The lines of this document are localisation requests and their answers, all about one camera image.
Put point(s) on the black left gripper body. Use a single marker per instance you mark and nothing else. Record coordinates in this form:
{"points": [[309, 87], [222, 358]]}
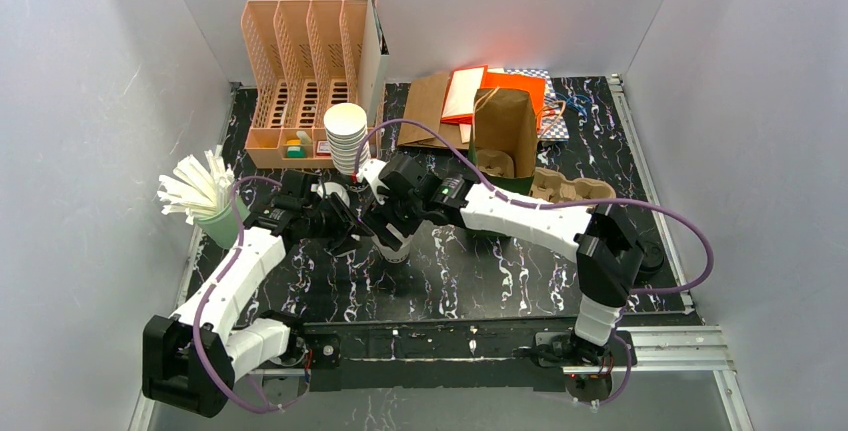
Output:
{"points": [[329, 221]]}

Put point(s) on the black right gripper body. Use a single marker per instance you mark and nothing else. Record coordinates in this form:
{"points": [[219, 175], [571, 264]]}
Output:
{"points": [[385, 217]]}

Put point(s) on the single white paper cup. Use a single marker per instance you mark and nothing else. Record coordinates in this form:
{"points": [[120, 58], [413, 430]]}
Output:
{"points": [[391, 255]]}

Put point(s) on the single pulp cup carrier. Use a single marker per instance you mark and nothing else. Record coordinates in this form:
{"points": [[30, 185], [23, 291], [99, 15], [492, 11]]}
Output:
{"points": [[495, 163]]}

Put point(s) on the green paper bag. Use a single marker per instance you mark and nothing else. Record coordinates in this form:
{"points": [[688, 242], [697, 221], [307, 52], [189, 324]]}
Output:
{"points": [[504, 120]]}

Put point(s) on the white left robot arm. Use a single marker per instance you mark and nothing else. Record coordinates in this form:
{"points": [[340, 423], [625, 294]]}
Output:
{"points": [[192, 358]]}

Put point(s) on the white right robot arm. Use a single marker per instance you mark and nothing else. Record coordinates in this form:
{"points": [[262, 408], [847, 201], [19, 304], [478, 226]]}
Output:
{"points": [[597, 238]]}

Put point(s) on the white cup lid stack back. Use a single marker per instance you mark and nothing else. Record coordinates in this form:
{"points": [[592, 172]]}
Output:
{"points": [[325, 190]]}

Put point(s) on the stack of white paper cups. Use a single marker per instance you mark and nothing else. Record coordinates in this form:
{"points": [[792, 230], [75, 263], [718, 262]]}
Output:
{"points": [[346, 128]]}

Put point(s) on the brown kraft paper bag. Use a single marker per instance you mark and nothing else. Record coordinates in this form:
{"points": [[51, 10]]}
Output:
{"points": [[425, 101]]}

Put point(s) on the green straw holder cup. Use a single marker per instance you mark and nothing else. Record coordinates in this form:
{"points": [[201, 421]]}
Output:
{"points": [[223, 227]]}

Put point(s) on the orange paper bag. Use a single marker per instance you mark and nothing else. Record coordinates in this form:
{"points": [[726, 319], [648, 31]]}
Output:
{"points": [[464, 83]]}

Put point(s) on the bundle of white wrapped straws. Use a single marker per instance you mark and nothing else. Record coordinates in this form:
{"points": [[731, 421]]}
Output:
{"points": [[197, 189]]}

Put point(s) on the stack of pulp cup carriers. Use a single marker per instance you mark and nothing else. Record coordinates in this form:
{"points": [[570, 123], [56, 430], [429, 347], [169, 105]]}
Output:
{"points": [[552, 186]]}

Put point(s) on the checkered blue white bag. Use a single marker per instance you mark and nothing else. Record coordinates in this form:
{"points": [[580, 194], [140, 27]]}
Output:
{"points": [[551, 123]]}

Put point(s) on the stack of black cup lids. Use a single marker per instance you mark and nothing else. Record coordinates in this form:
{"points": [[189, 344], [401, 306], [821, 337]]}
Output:
{"points": [[654, 258]]}

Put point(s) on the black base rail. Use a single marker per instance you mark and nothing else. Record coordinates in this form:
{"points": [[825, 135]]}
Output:
{"points": [[452, 354]]}

